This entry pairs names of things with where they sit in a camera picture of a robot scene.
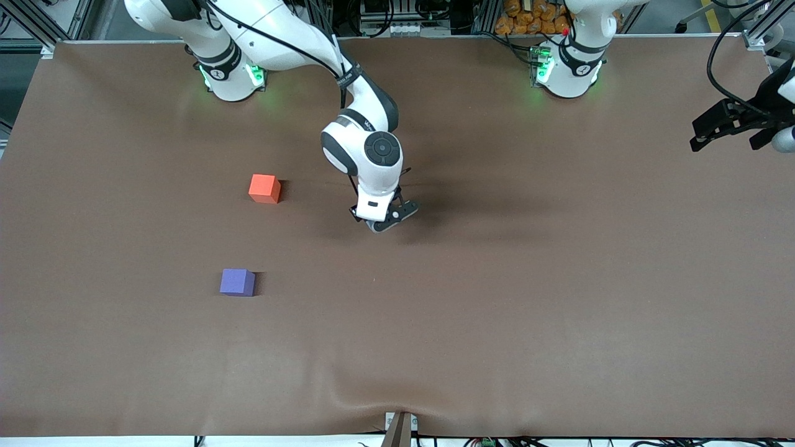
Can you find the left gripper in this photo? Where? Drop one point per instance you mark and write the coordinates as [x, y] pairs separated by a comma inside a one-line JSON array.
[[760, 112]]

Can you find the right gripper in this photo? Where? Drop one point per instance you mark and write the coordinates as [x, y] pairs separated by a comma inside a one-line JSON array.
[[353, 211]]

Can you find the orange foam block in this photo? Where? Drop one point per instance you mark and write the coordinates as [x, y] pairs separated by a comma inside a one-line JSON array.
[[263, 187]]

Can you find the purple foam block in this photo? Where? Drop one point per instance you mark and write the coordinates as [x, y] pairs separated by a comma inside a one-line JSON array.
[[236, 282]]

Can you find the brown table cover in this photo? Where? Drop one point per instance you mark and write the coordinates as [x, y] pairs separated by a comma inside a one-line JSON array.
[[497, 310]]

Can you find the white power strip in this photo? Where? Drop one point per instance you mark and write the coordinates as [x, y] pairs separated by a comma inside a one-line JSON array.
[[410, 28]]

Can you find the green-lit circuit board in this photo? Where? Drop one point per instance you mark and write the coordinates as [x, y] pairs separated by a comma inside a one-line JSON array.
[[539, 62]]

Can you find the pile of orange objects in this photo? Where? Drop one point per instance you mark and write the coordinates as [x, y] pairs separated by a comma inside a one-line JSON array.
[[528, 15]]

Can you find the aluminium frame profile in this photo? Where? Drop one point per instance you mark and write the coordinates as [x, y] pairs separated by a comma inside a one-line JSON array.
[[37, 25], [764, 28]]

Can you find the metal bracket with brown post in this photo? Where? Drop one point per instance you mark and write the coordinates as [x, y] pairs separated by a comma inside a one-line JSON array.
[[399, 434]]

